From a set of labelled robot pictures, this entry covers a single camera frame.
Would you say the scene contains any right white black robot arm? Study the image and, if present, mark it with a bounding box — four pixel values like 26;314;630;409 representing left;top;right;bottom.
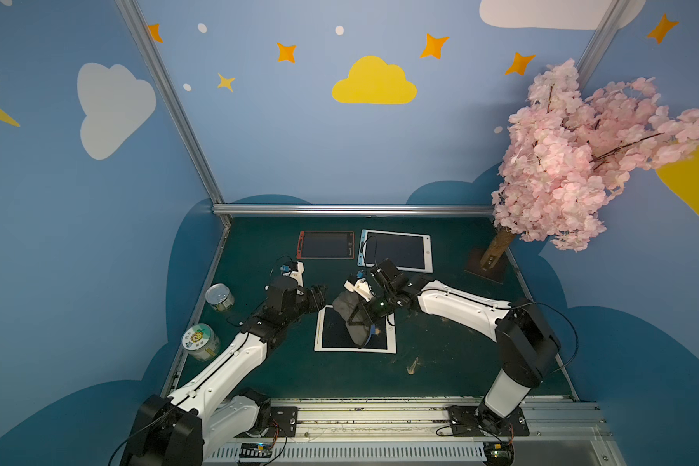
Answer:
345;260;561;433

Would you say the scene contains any silver tin can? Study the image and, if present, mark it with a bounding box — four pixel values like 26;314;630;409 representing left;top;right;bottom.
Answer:
205;283;235;313

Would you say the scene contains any left small circuit board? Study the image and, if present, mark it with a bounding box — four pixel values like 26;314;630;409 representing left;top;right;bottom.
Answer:
236;443;272;464

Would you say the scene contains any blue wiping cloth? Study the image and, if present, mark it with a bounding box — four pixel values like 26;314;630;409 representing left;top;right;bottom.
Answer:
332;279;375;348

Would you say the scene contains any white blue drawing tablet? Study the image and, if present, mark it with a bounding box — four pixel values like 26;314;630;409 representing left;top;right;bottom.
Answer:
357;229;433;274

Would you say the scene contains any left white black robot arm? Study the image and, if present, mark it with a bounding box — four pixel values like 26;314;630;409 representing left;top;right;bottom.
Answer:
108;276;327;465

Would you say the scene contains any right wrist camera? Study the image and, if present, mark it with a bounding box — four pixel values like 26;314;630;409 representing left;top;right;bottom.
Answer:
353;279;375;302

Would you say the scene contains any dark square tree base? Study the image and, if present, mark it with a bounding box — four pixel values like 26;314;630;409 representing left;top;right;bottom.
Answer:
464;248;509;283

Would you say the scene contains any small circuit board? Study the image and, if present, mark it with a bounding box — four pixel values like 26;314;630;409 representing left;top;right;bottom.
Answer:
483;443;515;466
236;443;272;464

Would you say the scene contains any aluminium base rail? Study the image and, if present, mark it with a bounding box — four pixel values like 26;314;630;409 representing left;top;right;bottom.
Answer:
201;396;624;465

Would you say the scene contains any white frame drawing tablet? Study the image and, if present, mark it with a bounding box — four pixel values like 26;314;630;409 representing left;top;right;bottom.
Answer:
314;305;397;355

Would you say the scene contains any red frame drawing tablet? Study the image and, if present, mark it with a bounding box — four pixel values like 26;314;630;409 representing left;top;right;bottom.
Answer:
296;231;355;260

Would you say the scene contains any pink cherry blossom tree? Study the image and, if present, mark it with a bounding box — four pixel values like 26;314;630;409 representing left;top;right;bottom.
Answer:
487;60;699;256

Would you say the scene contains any right small circuit board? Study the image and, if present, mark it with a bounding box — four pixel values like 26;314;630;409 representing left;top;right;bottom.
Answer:
483;443;515;466

